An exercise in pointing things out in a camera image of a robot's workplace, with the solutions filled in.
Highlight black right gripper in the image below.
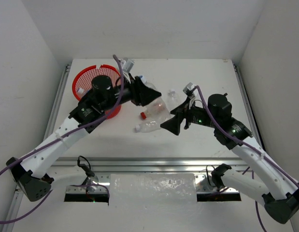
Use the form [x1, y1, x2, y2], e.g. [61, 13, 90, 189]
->
[160, 96, 219, 134]

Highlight clear bottle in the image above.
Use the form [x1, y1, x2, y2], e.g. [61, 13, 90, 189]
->
[139, 75, 162, 106]
[166, 89, 183, 112]

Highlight blue label bottle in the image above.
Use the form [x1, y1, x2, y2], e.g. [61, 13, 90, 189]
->
[76, 88, 84, 95]

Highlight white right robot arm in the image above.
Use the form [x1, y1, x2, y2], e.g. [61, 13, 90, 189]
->
[160, 94, 299, 224]

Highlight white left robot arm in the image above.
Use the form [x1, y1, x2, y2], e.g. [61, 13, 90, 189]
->
[6, 75, 161, 202]

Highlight red mesh plastic bin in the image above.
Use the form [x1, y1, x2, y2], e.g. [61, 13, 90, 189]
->
[71, 64, 122, 119]

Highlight red label red cap bottle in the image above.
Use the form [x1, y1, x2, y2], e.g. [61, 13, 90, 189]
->
[140, 101, 169, 120]

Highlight clear bottle lying sideways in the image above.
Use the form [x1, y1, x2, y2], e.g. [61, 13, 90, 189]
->
[134, 116, 170, 133]

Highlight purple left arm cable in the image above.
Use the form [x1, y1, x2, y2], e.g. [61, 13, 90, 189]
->
[0, 54, 126, 224]

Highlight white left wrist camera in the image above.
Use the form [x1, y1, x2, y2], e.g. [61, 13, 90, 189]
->
[121, 58, 134, 73]

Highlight aluminium front rail frame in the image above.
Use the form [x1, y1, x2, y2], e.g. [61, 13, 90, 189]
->
[16, 157, 266, 194]

